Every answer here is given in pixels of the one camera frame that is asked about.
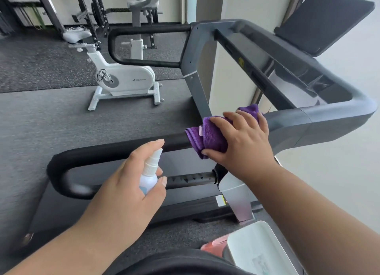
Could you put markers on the white exercise bike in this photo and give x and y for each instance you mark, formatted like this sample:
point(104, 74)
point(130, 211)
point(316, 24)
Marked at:
point(130, 79)

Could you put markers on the black treadmill handrail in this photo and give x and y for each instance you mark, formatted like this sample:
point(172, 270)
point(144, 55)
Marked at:
point(111, 46)
point(118, 150)

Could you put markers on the grey gym machine frame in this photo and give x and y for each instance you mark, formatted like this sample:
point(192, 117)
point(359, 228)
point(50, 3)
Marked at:
point(49, 10)

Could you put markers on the white spray bottle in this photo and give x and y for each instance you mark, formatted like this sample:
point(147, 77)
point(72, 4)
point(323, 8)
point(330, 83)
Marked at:
point(148, 179)

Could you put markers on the white plastic tub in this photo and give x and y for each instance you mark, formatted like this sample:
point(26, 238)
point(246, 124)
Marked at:
point(252, 248)

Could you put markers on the person's right hand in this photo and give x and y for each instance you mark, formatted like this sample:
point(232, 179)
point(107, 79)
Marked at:
point(249, 147)

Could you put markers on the purple microfibre cloth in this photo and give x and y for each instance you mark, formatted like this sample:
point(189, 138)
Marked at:
point(207, 135)

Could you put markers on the person's left hand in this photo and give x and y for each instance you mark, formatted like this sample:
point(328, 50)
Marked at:
point(118, 206)

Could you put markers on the person's right forearm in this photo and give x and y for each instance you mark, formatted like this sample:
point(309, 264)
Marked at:
point(311, 218)

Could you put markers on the black shirt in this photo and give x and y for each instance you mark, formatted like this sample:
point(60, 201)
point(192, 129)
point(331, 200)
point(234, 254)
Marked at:
point(178, 266)

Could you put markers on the green resistance bands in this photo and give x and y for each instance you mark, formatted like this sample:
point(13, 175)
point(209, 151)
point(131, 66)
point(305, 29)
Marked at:
point(38, 19)

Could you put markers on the grey treadmill base with uprights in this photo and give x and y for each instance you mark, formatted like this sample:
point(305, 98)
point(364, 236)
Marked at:
point(237, 200)

